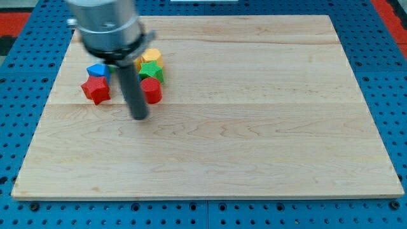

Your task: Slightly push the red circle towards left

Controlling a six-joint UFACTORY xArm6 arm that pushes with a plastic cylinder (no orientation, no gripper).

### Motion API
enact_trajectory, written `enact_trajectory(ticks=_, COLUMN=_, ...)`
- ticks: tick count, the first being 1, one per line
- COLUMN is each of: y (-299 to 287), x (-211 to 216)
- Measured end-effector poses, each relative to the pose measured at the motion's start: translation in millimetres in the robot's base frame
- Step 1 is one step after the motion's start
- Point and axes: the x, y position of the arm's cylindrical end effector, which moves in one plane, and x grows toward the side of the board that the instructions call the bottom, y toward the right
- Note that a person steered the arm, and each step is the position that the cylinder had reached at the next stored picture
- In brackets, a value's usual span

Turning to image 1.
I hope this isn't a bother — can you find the red cylinder block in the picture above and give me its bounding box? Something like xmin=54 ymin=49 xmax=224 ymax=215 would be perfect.
xmin=141 ymin=78 xmax=162 ymax=104

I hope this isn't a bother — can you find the wooden board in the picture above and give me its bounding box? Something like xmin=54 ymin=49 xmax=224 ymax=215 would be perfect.
xmin=11 ymin=15 xmax=404 ymax=201

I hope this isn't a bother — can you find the green star block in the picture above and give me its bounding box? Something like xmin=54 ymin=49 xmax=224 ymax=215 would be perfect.
xmin=139 ymin=60 xmax=164 ymax=83

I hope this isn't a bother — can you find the yellow hexagon block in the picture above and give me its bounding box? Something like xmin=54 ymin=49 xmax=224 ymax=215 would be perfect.
xmin=134 ymin=48 xmax=163 ymax=71

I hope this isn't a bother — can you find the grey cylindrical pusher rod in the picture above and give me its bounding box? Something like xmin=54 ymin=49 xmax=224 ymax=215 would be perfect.
xmin=116 ymin=64 xmax=149 ymax=120

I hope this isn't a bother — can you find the green block behind rod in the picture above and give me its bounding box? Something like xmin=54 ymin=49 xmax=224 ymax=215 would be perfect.
xmin=108 ymin=65 xmax=116 ymax=73

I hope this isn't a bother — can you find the red star block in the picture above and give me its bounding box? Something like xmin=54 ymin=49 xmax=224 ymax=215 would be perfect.
xmin=81 ymin=76 xmax=111 ymax=105

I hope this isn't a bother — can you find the blue block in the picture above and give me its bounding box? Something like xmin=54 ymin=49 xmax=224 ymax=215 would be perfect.
xmin=86 ymin=64 xmax=111 ymax=83

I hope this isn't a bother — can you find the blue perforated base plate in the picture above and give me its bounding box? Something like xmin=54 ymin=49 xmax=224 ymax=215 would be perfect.
xmin=1 ymin=0 xmax=406 ymax=228

